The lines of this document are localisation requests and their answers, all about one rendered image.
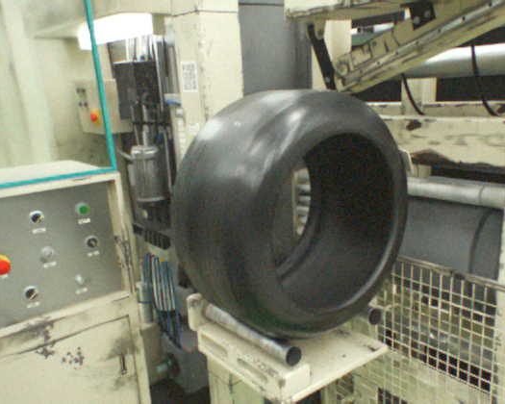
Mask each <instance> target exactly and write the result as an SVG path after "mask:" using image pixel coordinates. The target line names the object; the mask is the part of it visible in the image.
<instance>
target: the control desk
mask: <svg viewBox="0 0 505 404"><path fill-rule="evenodd" d="M136 292H137V287H136V280H135V272H134V266H133V259H132V252H131V244H130V238H129V231H128V224H127V216H126V210H125V203H124V195H123V189H122V188H121V182H120V174H119V172H116V171H109V172H103V173H96V174H90V175H85V176H79V177H72V178H65V179H60V180H53V181H47V182H41V183H34V184H29V185H22V186H15V187H9V188H2V189H0V404H151V402H150V395H149V389H148V383H149V381H147V380H148V373H147V366H146V359H145V352H144V345H143V338H142V332H141V325H140V317H139V303H138V297H137V295H136Z"/></svg>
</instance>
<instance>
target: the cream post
mask: <svg viewBox="0 0 505 404"><path fill-rule="evenodd" d="M170 8H171V16H172V18H171V19H172V29H173V30H174V39H175V50H176V60H177V70H178V80H179V90H180V100H182V110H183V120H184V130H185V140H186V149H188V148H189V145H190V143H191V142H192V140H193V139H194V137H195V136H196V135H191V134H190V131H189V124H190V123H197V124H199V131H200V129H201V128H202V127H203V126H204V125H205V124H206V123H207V122H208V121H209V120H210V119H211V118H212V117H213V116H214V115H215V114H217V113H218V111H219V110H221V109H222V108H224V107H225V106H228V105H229V104H231V103H233V102H235V101H237V100H239V99H241V98H242V97H244V88H243V73H242V57H241V42H240V26H239V14H238V12H239V11H238V0H170ZM186 61H196V70H197V81H198V92H185V93H183V85H182V74H181V64H180V62H186ZM207 364H208V373H209V384H210V394H211V404H264V396H263V395H262V394H260V393H259V392H257V391H255V390H254V389H253V388H251V387H250V386H248V385H247V384H245V383H244V382H242V381H241V379H240V378H239V377H238V376H236V375H235V374H233V373H232V372H231V371H229V370H227V369H225V368H224V367H222V366H221V365H219V364H218V363H216V362H215V361H213V360H212V359H211V358H209V357H208V356H207Z"/></svg>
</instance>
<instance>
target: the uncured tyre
mask: <svg viewBox="0 0 505 404"><path fill-rule="evenodd" d="M328 90H330V89H328ZM331 91H333V92H331ZM238 119H241V120H245V121H244V122H243V123H242V124H241V126H240V127H239V128H231V126H232V125H233V124H234V123H235V122H236V121H237V120H238ZM302 158H303V160H304V162H305V164H306V166H307V169H308V173H309V177H310V184H311V203H310V210H309V215H308V219H307V222H306V225H305V228H304V230H303V233H302V235H301V237H299V239H298V241H297V242H296V244H295V246H294V247H293V249H292V250H291V251H290V253H289V254H288V255H287V256H286V257H285V258H284V259H283V260H282V261H281V262H280V263H279V264H277V265H275V264H274V260H273V252H272V229H273V221H274V217H275V211H276V207H277V203H278V200H279V197H280V194H281V192H282V189H283V187H284V185H285V183H286V182H287V180H288V178H289V176H290V174H291V172H292V170H293V169H294V168H295V167H296V166H297V165H298V163H299V162H300V161H301V160H302ZM408 204H409V193H408V181H407V174H406V169H405V165H404V162H403V159H402V156H401V153H400V150H399V148H398V146H397V144H396V142H395V140H394V138H393V136H392V134H391V130H390V128H389V127H388V125H387V124H386V122H385V121H384V119H383V118H382V117H381V116H380V115H378V113H377V112H376V111H374V110H373V109H372V108H371V107H370V106H369V105H367V104H366V103H364V102H363V101H361V100H359V99H357V98H355V97H352V96H350V95H347V94H345V93H342V92H339V91H335V90H330V91H325V92H319V91H316V90H313V89H295V90H266V91H260V92H256V93H252V94H249V95H246V96H244V97H242V98H241V99H239V100H237V101H235V102H233V103H231V104H229V105H228V106H225V107H224V108H222V109H221V110H219V111H218V113H217V114H215V115H214V116H213V117H212V118H211V119H210V120H209V121H208V122H207V123H206V124H205V125H204V126H203V127H202V128H201V129H200V131H199V132H198V133H197V135H196V136H195V137H194V139H193V140H192V142H191V143H190V145H189V148H188V149H187V151H186V153H185V155H184V159H183V160H182V162H181V165H180V167H179V170H178V173H177V176H176V180H175V184H174V188H173V193H172V200H171V232H172V237H173V243H174V247H175V250H176V254H177V257H178V259H179V262H180V264H181V266H182V268H183V270H184V271H185V273H186V275H187V276H188V278H189V280H190V281H191V282H192V284H193V285H194V288H195V289H196V290H197V291H198V292H199V294H200V295H201V296H202V297H203V298H204V299H205V300H207V301H208V302H209V303H210V304H212V305H213V306H216V307H217V308H219V309H220V310H222V311H223V312H225V313H227V314H229V315H231V316H233V317H235V318H237V319H239V320H240V321H242V322H244V323H246V324H248V325H250V326H251V327H253V328H255V329H257V330H259V331H261V332H263V333H265V334H267V335H270V336H272V337H277V338H283V339H292V340H305V339H311V338H315V337H319V336H322V335H324V334H327V333H329V332H331V331H333V330H335V329H336V328H338V327H340V326H341V325H343V324H344V323H345V322H346V321H348V320H349V319H351V318H353V317H354V316H356V315H357V314H358V313H360V312H361V311H362V310H363V309H364V308H365V307H366V306H367V305H368V304H369V303H370V302H371V300H372V299H373V298H374V297H375V296H376V294H377V293H378V292H379V290H380V289H381V288H382V287H383V285H384V284H385V282H386V280H387V278H388V276H389V274H390V272H391V269H392V266H393V264H394V262H395V259H396V257H397V254H398V251H399V248H400V245H402V242H403V239H404V235H405V230H406V224H407V216H408Z"/></svg>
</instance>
